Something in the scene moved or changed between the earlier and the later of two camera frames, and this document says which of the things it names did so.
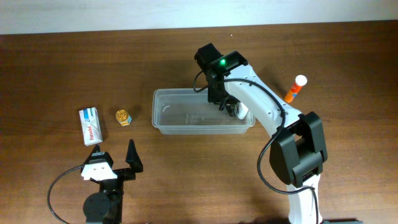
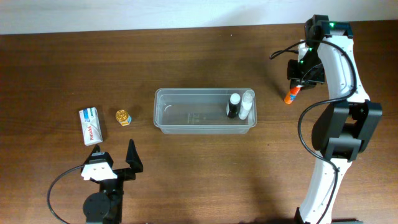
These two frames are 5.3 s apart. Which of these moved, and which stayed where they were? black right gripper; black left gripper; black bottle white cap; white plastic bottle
Moved: black right gripper
Stayed: black left gripper; white plastic bottle; black bottle white cap
